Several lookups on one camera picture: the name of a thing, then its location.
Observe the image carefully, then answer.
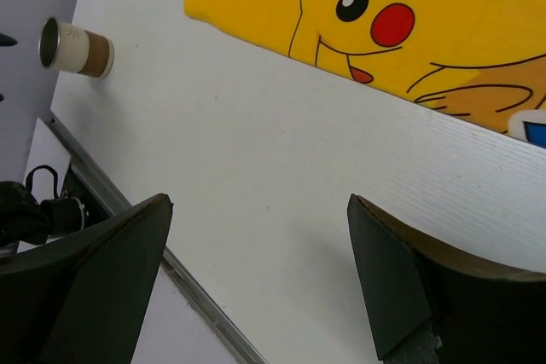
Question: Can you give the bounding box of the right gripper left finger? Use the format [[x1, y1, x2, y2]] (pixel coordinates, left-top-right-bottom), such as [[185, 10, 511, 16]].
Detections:
[[1, 194, 173, 363]]

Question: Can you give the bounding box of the yellow pikachu cloth napkin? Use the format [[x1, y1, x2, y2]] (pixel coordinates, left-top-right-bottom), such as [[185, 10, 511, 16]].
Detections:
[[184, 0, 545, 147]]

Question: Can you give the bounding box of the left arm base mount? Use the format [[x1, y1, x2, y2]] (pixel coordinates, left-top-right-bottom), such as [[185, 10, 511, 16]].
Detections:
[[1, 165, 108, 258]]

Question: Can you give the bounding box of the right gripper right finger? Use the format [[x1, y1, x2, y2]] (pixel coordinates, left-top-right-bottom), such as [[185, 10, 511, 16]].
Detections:
[[347, 195, 545, 363]]

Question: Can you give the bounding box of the paper cup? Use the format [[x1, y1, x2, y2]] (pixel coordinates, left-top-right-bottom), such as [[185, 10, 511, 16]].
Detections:
[[38, 17, 114, 78]]

